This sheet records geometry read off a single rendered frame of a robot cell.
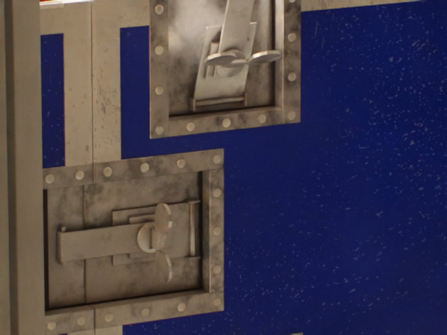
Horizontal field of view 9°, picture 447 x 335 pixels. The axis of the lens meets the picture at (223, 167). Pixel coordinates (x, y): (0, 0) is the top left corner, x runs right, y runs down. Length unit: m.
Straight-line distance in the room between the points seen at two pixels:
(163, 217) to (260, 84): 0.13
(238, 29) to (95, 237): 0.19
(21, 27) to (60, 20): 0.88
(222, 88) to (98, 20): 0.12
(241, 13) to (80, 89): 0.13
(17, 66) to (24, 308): 0.10
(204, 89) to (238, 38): 0.05
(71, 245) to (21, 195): 0.92
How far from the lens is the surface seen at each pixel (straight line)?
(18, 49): 1.12
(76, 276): 2.07
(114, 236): 2.07
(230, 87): 2.09
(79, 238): 2.05
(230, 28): 2.05
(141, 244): 2.07
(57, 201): 2.05
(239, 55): 2.06
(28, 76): 1.13
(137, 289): 2.09
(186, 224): 2.10
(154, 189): 2.08
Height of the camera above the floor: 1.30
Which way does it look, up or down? 13 degrees down
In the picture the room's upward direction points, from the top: straight up
